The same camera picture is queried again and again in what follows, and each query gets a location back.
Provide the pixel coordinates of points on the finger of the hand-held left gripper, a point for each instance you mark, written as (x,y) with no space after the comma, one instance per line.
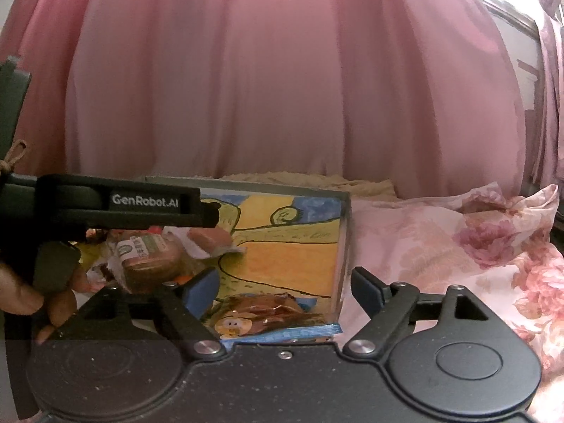
(132,202)

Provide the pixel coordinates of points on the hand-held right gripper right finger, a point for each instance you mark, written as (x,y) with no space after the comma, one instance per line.
(365,291)

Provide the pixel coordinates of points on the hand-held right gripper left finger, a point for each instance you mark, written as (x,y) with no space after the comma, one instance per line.
(202,291)

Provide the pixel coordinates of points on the clear sausage packet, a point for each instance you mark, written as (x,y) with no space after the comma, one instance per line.
(207,238)

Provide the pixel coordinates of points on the green label cake packet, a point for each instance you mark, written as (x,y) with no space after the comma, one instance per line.
(150,264)

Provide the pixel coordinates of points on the blue-edged brown snack packet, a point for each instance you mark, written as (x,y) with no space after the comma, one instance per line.
(264,313)

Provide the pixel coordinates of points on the grey tray with cartoon print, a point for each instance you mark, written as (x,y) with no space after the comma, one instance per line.
(286,264)

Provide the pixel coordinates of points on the person's left hand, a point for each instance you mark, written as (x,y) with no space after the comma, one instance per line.
(20,295)

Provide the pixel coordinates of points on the floral pink bed sheet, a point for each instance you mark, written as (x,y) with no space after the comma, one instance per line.
(440,238)

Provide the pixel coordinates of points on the pale pink window curtain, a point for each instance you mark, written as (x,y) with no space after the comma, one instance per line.
(550,97)

